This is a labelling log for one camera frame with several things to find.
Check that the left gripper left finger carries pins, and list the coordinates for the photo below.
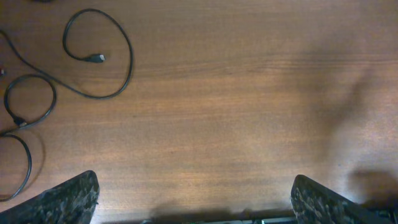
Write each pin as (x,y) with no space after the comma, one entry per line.
(73,201)

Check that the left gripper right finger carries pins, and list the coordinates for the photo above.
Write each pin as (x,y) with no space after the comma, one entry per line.
(314,203)

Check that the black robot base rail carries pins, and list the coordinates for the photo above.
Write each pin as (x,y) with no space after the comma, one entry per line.
(223,218)

